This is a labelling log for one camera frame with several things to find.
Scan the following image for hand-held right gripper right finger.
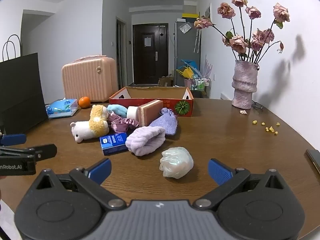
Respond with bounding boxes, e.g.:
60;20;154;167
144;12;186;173
194;158;288;212

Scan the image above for wire cart with bottles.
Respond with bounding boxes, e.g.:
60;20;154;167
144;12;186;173
191;76;212;98

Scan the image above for purple satin scrunchie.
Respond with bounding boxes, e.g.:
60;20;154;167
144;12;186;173
107;112;140;133

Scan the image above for crumpled clear plastic cap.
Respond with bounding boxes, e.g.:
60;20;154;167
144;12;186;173
159;147;194;179

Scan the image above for blue and yellow plastic items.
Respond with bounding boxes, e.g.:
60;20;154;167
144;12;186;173
176;59;201;79

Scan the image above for blue wet wipes pack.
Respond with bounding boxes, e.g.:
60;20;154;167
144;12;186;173
46;99;78;119

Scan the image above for dark brown door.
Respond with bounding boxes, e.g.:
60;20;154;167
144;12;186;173
132;24;168;85

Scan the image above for light blue fluffy headband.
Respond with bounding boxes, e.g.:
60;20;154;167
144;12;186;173
107;104;128;118

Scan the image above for scattered yellow crumbs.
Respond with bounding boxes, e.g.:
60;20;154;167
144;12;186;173
252;120;281;135

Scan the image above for pink sponge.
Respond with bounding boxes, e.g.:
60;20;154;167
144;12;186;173
137;99;164;127

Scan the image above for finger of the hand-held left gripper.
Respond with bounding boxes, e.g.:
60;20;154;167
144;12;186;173
0;144;57;161
0;134;27;146

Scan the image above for black phone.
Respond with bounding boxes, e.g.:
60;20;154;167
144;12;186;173
305;149;320;175

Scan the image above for purple knitted pouch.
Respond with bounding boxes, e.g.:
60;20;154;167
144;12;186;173
149;107;178;136

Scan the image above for purple wing decoration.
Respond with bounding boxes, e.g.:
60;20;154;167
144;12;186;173
203;54;213;78

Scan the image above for hanging white umbrella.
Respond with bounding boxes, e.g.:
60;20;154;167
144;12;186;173
193;29;202;54

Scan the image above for purple fluffy headband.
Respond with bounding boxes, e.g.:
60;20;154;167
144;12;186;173
125;126;166;157

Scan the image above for red cardboard box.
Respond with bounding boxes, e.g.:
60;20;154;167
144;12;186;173
109;86;194;117

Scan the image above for black paper bag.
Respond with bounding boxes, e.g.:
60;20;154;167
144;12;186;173
0;34;49;134

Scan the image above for pink textured vase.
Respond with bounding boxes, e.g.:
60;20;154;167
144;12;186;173
231;59;259;110

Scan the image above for white and yellow alpaca plush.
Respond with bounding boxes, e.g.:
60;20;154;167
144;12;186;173
70;104;110;144

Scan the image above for bunch of dried roses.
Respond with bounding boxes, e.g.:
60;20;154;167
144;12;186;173
194;0;291;64

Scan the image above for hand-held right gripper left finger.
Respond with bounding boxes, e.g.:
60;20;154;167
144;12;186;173
32;158;127;212

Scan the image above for blue tissue packet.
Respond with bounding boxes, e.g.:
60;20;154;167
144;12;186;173
99;132;129;156

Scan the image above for clear plastic pouch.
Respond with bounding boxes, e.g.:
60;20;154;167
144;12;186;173
179;22;192;34

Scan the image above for brown cardboard box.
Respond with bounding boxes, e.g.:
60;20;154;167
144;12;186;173
158;76;174;87

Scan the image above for orange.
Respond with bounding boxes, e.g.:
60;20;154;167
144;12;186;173
78;96;91;108

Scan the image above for pink ribbed suitcase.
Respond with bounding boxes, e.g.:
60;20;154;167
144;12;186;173
62;54;118;103

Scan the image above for grey refrigerator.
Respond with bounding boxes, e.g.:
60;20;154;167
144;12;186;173
174;21;201;85

